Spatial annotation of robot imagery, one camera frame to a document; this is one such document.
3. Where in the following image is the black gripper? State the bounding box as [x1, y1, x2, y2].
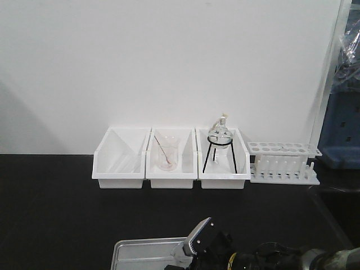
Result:
[165, 217, 237, 269]

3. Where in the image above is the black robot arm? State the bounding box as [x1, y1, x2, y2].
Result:
[165, 231, 359, 269]

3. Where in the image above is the silver metal tray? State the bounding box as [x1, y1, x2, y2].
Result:
[111, 237, 192, 269]

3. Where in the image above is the stirring rod in beaker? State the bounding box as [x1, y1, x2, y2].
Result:
[154, 135, 172, 165]

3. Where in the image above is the glass beaker in bin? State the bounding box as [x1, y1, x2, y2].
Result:
[156, 135, 179, 171]

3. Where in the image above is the white storage bin right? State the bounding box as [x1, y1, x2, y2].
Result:
[195, 128, 251, 189]

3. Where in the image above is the white storage bin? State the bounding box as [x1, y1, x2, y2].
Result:
[146, 127, 197, 189]
[195, 128, 251, 189]
[92, 127, 151, 189]

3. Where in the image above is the white storage bin middle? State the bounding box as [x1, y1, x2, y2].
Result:
[146, 127, 197, 189]

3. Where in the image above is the round glass flask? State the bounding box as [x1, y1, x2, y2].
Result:
[208, 114, 233, 149]

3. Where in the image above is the white test tube rack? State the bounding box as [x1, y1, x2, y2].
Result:
[247, 141, 322, 185]

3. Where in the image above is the white storage bin left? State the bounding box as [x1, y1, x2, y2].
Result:
[92, 127, 151, 189]

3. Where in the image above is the grey pegboard drying rack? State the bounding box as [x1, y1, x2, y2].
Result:
[318, 1, 359, 169]

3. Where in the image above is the clear plastic bag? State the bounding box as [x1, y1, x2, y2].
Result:
[331, 21, 359, 93]

